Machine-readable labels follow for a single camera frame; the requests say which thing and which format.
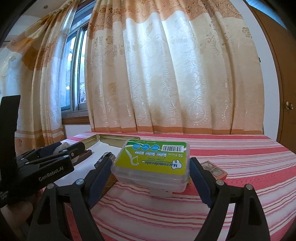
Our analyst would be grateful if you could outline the left side curtain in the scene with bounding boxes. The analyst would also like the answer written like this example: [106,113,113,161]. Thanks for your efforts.
[1,1,79,155]

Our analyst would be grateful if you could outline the window with metal frame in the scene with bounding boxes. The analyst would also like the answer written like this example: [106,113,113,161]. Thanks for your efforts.
[59,1,95,118]

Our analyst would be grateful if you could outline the person's left hand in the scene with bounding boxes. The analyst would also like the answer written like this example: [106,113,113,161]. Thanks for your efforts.
[1,201,33,239]

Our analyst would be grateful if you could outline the copper card box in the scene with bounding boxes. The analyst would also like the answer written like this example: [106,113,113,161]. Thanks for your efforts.
[201,161,228,180]

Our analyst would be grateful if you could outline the brown wooden comb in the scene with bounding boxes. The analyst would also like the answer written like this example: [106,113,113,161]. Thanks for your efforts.
[72,150,92,166]

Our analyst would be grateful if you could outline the white paper tray liner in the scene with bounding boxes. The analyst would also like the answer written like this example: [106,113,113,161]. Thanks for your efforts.
[55,141,121,186]

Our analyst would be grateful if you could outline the brown wooden door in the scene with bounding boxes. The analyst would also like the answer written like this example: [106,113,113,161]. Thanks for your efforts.
[248,5,295,152]

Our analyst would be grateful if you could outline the brass door knob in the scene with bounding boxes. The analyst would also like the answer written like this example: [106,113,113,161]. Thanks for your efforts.
[285,101,293,110]

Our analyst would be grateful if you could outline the gold metal tin tray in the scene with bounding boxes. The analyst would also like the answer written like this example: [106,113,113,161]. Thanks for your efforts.
[81,133,140,149]

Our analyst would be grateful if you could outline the cream floral curtain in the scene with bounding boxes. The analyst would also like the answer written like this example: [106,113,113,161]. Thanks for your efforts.
[85,1,264,135]

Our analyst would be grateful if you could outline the red striped tablecloth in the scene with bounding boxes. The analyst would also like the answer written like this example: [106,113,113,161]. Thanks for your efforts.
[91,133,295,240]

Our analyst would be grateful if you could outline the green floss pick box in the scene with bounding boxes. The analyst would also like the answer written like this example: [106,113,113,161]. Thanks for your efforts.
[111,139,190,193]

